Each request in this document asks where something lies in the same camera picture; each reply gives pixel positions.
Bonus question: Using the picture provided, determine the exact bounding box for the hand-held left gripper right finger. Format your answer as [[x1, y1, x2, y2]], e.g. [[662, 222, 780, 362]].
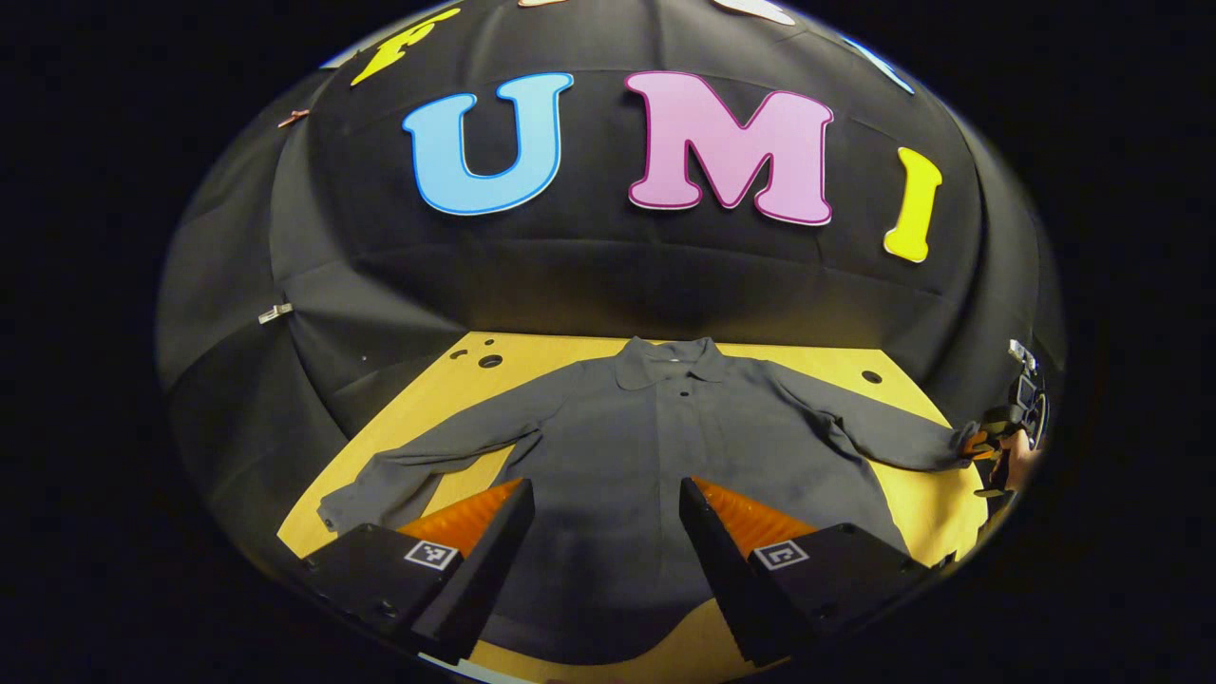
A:
[[678, 475, 957, 668]]

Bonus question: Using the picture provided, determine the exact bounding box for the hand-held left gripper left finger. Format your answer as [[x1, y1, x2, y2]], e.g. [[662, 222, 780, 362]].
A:
[[300, 477, 536, 666]]

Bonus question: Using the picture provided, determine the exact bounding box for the black backdrop cloth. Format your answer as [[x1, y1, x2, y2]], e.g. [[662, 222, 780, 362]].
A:
[[157, 0, 1065, 571]]

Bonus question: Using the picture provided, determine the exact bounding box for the grey button-up shirt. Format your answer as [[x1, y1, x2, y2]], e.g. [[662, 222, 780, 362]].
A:
[[316, 335, 979, 666]]

